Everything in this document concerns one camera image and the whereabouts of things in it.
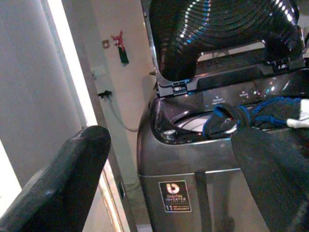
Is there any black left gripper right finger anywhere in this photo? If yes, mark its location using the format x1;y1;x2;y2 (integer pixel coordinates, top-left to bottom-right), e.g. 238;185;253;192
231;128;309;232

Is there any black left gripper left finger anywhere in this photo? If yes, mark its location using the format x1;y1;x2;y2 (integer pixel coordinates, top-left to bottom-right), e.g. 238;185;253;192
0;125;112;232

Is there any black garment with blue trim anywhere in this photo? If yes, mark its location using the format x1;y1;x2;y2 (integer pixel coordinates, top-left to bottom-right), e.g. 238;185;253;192
202;96;302;141

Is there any dark grey top-load washing machine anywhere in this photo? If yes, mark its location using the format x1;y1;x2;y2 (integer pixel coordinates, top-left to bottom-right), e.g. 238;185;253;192
136;0;309;232

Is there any black washing machine lid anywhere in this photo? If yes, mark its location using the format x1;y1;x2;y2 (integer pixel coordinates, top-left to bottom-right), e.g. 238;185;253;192
141;0;306;97

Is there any small black door latch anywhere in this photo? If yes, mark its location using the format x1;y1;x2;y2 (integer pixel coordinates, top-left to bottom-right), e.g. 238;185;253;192
117;182;126;199

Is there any light grey white cloth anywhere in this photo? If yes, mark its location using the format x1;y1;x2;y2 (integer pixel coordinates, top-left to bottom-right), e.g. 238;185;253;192
286;98;309;129

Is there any black digital inverter sticker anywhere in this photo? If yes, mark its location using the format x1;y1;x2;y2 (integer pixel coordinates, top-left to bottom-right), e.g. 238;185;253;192
158;180;193;213

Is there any black water tap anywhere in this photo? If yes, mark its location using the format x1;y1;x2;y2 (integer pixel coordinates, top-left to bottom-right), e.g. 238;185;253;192
97;89;112;99

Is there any grey door panel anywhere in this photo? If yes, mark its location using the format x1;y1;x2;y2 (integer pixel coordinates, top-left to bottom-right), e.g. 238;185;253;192
0;0;85;187

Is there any red green black wall ornament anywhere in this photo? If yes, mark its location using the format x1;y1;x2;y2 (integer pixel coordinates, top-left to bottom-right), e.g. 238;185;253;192
110;30;130;65

